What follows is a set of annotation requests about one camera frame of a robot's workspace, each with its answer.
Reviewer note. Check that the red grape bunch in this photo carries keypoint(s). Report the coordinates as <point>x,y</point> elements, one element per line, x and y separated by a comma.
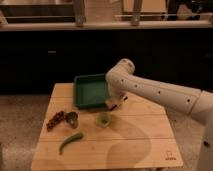
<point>56,119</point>

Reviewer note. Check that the long counter ledge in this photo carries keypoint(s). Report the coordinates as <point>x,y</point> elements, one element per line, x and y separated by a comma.
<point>106,25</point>

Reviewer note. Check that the green plastic tray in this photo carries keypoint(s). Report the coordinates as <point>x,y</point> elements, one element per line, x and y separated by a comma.
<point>90,91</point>

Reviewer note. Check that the metal measuring cup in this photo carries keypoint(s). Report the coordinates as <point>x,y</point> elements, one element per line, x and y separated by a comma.
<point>72,119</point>

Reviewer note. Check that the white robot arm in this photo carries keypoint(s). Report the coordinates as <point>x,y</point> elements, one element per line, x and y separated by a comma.
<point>196,103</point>

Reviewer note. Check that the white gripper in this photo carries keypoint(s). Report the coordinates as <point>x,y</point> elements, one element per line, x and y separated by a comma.
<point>113,103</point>

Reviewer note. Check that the green chili pepper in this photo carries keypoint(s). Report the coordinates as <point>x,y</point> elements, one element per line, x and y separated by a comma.
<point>70,139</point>

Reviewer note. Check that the wooden table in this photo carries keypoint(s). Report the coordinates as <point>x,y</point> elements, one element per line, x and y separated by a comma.
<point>139,136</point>

